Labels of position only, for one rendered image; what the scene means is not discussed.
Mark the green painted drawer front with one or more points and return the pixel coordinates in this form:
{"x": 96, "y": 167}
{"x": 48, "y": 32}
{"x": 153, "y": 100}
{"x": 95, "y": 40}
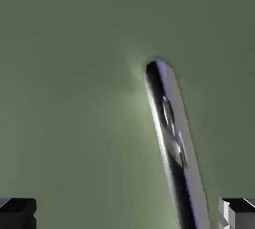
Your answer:
{"x": 79, "y": 93}

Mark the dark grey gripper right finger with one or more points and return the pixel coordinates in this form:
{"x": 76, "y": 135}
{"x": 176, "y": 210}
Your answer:
{"x": 239, "y": 216}

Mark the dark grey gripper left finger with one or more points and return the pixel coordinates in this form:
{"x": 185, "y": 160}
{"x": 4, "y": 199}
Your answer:
{"x": 17, "y": 213}

